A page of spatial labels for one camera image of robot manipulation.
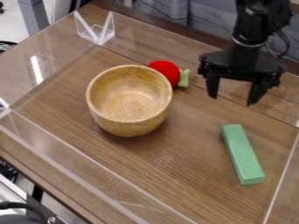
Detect red plush fruit green leaf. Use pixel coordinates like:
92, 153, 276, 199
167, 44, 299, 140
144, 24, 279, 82
148, 60, 191, 88

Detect green rectangular block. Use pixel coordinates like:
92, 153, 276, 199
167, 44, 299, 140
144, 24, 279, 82
220, 124, 266, 186

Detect clear acrylic tray wall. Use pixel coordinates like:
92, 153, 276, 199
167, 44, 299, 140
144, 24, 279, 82
0, 105, 196, 224

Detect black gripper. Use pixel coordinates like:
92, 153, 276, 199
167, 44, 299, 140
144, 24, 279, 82
197, 45, 284, 106

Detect black cable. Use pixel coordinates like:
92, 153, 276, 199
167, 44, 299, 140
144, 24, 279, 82
0, 200, 48, 224

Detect black metal bracket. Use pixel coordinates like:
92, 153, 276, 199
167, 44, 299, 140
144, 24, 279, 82
25, 195, 68, 224

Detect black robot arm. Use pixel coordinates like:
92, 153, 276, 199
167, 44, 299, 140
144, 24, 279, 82
197, 0, 294, 106

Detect wooden bowl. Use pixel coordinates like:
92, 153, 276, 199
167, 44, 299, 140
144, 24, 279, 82
85, 65, 173, 137

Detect clear acrylic corner bracket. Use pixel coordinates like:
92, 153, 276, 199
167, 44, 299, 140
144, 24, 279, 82
73, 10, 116, 46

